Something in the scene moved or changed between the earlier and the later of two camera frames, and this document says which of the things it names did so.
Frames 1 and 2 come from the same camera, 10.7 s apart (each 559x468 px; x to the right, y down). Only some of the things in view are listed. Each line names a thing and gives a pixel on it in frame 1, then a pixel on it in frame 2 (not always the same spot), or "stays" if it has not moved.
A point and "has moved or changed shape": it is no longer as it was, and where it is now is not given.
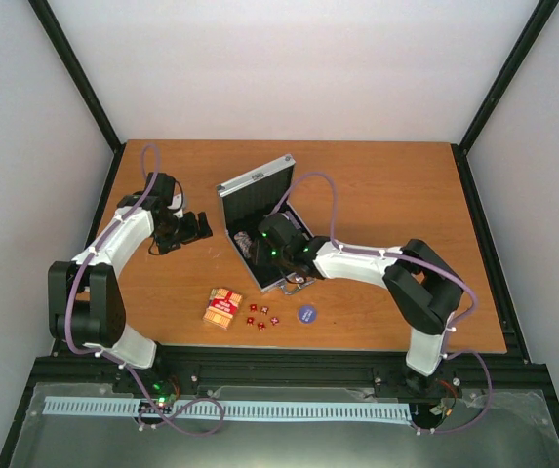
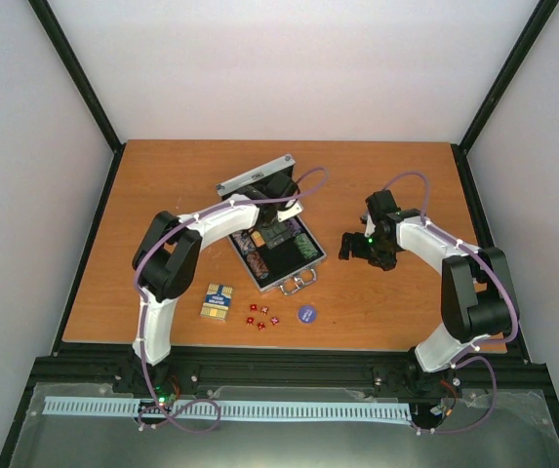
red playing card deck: x=222 y=306 has moved or changed shape
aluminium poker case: x=253 y=196 stays
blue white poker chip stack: x=244 y=242 stays
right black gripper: x=261 y=241 → x=387 y=261
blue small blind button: x=306 y=314 stays
